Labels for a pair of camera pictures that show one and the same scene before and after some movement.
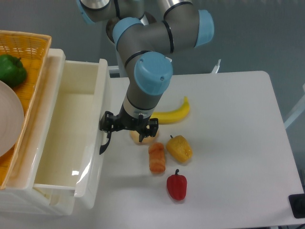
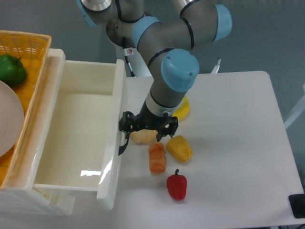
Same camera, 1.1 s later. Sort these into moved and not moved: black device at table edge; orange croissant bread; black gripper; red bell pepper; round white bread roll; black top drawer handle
Moved: black top drawer handle; black gripper
Not moved: red bell pepper; round white bread roll; orange croissant bread; black device at table edge
